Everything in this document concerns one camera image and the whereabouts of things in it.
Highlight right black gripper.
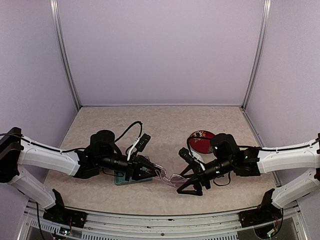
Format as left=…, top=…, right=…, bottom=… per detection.
left=177, top=156, right=235, bottom=196

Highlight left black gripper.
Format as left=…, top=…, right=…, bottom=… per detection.
left=97, top=152, right=161, bottom=182

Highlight clear pink glasses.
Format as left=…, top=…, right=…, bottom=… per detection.
left=153, top=164, right=190, bottom=190

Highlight grey glasses case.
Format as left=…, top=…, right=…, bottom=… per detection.
left=113, top=156, right=154, bottom=186

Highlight pink glasses case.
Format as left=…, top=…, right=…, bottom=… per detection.
left=119, top=146, right=129, bottom=156

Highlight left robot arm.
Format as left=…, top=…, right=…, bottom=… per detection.
left=0, top=127, right=161, bottom=228

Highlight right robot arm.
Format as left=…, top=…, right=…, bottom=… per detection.
left=177, top=133, right=320, bottom=228

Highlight red floral plate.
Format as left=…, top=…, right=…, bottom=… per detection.
left=187, top=130, right=215, bottom=154

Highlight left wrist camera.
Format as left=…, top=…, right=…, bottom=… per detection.
left=127, top=133, right=151, bottom=161

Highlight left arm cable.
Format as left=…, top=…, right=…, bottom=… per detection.
left=0, top=121, right=145, bottom=153

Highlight front aluminium rail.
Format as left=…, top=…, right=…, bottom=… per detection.
left=17, top=197, right=308, bottom=240

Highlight right aluminium frame post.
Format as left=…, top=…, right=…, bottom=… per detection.
left=241, top=0, right=272, bottom=112

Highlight aluminium frame post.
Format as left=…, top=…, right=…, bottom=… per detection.
left=50, top=0, right=82, bottom=112
left=241, top=0, right=272, bottom=112

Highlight left aluminium frame post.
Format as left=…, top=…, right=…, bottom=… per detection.
left=50, top=0, right=82, bottom=112

